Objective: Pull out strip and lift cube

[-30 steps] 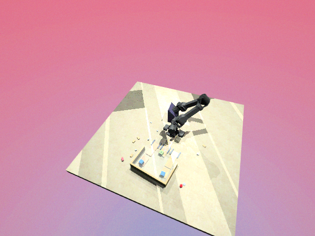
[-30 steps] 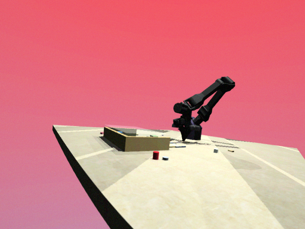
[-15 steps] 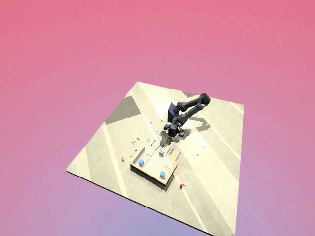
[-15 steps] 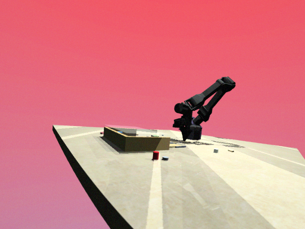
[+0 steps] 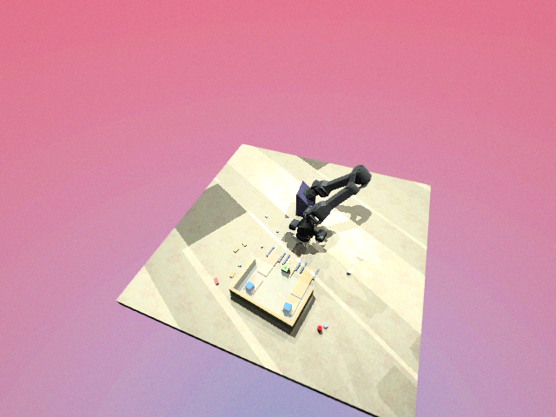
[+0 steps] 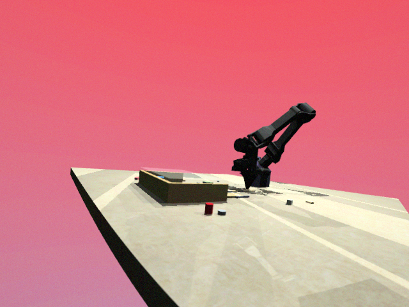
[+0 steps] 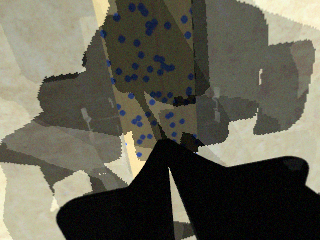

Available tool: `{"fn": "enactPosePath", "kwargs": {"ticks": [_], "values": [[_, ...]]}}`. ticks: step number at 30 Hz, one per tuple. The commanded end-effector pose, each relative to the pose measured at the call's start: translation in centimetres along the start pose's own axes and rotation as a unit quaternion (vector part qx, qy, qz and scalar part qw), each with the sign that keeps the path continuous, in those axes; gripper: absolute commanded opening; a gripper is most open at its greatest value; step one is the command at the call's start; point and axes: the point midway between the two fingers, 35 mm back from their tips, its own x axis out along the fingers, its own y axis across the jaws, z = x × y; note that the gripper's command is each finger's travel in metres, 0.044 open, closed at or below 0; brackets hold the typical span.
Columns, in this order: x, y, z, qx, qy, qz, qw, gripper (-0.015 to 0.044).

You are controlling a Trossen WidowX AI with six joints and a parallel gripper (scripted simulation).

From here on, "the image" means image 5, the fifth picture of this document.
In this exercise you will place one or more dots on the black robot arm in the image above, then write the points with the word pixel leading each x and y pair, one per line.
pixel 359 175

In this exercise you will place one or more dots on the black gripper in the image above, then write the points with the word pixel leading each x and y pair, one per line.
pixel 319 236

